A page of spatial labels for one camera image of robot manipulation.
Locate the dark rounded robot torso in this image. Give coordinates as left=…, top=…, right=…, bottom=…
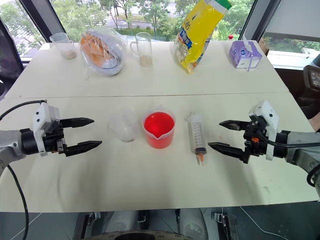
left=90, top=229, right=180, bottom=240

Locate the metal table bracket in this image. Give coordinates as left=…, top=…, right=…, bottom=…
left=211, top=211, right=240, bottom=240
left=85, top=211, right=102, bottom=227

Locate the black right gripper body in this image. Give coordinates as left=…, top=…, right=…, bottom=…
left=243, top=122, right=268, bottom=157

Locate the yellow snack bag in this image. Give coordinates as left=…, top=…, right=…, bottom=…
left=173, top=0, right=233, bottom=74

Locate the clear syringe with orange tip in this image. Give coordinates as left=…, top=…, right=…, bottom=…
left=184, top=111, right=209, bottom=167

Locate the beaker with red liquid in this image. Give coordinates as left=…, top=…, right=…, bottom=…
left=141, top=106, right=177, bottom=150

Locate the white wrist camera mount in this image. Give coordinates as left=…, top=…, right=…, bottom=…
left=31, top=101, right=61, bottom=157
left=247, top=99, right=280, bottom=161

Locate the tall glass mug with beans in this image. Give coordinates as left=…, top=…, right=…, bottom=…
left=129, top=32, right=154, bottom=68

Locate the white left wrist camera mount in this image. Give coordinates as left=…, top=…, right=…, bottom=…
left=31, top=101, right=61, bottom=157

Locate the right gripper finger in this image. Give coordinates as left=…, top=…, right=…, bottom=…
left=207, top=141, right=251, bottom=165
left=218, top=119, right=251, bottom=132

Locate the clear bag of bread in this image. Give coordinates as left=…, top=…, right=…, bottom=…
left=79, top=26, right=128, bottom=80

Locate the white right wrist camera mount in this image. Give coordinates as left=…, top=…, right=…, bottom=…
left=247, top=99, right=280, bottom=161

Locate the small clear plastic cup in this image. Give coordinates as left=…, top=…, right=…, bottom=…
left=107, top=108, right=139, bottom=143

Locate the grey rounded robot leg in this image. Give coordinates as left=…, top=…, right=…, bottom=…
left=179, top=208, right=209, bottom=240

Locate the measuring cup with grains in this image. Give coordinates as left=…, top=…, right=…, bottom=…
left=49, top=32, right=78, bottom=61

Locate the purple tissue pack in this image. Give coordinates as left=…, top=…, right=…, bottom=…
left=228, top=39, right=263, bottom=73

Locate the brown cardboard box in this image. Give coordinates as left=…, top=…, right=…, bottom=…
left=258, top=37, right=270, bottom=57

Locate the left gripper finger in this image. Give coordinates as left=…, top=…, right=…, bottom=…
left=65, top=140, right=103, bottom=158
left=59, top=116, right=95, bottom=129

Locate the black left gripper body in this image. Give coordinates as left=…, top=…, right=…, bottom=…
left=42, top=119, right=68, bottom=155

